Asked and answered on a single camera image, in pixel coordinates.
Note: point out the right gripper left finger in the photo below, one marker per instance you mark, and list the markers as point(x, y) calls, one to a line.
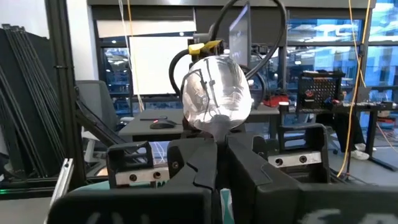
point(192, 174)

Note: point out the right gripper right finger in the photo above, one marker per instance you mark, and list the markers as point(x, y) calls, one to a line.
point(248, 174)

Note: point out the black computer mouse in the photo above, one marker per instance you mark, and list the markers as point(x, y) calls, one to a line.
point(162, 124)

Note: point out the black slim remote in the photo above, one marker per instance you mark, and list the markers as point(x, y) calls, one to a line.
point(155, 118)

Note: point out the dark gray desk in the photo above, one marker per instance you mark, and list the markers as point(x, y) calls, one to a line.
point(140, 127)

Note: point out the red tool case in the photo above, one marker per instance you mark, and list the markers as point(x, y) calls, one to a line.
point(275, 101)

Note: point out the person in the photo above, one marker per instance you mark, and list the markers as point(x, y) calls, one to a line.
point(339, 130)

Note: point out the black diagonal strut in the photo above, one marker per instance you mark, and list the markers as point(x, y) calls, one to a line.
point(99, 127)

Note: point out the black perforated crate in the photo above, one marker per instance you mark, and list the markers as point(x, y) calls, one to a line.
point(320, 90)

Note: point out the white board panel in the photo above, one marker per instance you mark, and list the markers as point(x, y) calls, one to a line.
point(155, 65)

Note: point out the gray office chair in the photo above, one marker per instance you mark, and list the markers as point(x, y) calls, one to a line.
point(96, 99)

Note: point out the silver aluminium extrusion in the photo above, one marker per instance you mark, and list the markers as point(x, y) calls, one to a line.
point(63, 177)

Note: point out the black workbench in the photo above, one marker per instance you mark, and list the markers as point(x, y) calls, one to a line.
point(371, 124)

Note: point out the tilted computer monitor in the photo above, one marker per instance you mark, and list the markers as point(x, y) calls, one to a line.
point(241, 37)

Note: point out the blue glass window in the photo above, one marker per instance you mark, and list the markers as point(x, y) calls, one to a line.
point(323, 31)

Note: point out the black aluminium extrusion stack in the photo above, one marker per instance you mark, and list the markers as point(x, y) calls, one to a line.
point(28, 93)

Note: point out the black frame post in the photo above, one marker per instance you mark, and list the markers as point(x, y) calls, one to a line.
point(63, 93)

